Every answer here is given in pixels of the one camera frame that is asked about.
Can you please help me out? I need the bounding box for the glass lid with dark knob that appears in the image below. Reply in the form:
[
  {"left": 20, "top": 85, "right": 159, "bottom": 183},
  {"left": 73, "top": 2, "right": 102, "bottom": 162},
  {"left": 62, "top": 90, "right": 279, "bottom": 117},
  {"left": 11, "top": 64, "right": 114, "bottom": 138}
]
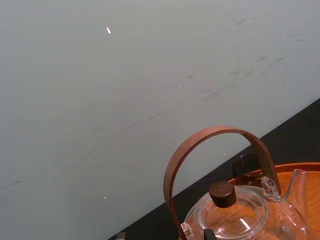
[{"left": 199, "top": 181, "right": 270, "bottom": 240}]

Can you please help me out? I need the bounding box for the small clear drinking glass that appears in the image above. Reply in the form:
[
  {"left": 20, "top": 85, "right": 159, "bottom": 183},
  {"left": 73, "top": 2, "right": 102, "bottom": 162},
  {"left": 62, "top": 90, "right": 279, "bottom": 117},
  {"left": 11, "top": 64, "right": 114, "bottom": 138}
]
[{"left": 231, "top": 152, "right": 264, "bottom": 186}]

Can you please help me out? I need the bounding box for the glass teapot with wooden handle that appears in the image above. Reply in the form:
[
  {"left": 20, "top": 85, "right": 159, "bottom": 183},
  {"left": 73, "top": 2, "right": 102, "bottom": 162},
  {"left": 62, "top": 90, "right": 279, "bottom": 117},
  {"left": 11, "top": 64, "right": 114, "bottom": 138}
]
[{"left": 162, "top": 125, "right": 312, "bottom": 240}]

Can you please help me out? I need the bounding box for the round wooden tray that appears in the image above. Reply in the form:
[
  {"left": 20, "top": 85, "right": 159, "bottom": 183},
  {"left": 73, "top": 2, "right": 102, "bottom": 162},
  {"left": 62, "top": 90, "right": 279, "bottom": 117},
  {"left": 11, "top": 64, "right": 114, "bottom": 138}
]
[{"left": 174, "top": 161, "right": 320, "bottom": 240}]

